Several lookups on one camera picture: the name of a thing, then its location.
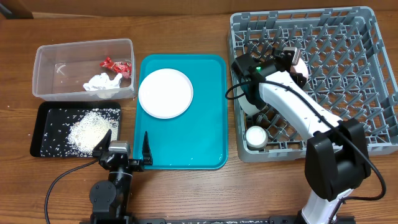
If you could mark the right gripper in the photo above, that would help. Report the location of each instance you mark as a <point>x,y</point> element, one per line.
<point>280,55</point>

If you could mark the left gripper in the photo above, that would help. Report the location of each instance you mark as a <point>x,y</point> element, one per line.
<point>146,149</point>

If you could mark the pile of rice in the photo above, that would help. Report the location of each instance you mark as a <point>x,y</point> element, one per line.
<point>90,131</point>

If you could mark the white tissue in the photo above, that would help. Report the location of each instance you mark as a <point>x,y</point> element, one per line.
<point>103,83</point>

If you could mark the white cup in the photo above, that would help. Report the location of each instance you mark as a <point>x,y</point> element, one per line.
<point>256,138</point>

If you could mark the red snack wrapper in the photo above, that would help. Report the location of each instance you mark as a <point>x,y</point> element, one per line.
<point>124,68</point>

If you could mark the small pink bowl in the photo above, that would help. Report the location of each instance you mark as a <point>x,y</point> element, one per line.
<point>301,67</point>

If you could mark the grey bowl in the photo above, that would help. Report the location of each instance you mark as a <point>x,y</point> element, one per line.
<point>249,99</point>

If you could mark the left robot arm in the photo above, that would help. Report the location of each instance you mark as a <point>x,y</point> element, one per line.
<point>110,197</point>

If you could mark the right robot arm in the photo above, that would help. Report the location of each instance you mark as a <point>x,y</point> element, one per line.
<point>336,158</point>

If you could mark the grey dishwasher rack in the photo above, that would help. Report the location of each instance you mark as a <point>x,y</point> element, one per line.
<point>350,73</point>

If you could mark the black tray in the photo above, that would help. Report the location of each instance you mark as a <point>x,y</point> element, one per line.
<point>54,122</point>

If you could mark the large white plate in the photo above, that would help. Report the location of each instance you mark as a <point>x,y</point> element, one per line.
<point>165,93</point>

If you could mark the teal serving tray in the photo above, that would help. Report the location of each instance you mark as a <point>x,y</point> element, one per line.
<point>198,138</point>

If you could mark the clear plastic bin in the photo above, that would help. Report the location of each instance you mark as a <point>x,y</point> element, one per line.
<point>61,70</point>

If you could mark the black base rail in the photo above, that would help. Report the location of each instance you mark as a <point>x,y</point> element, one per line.
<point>271,220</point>

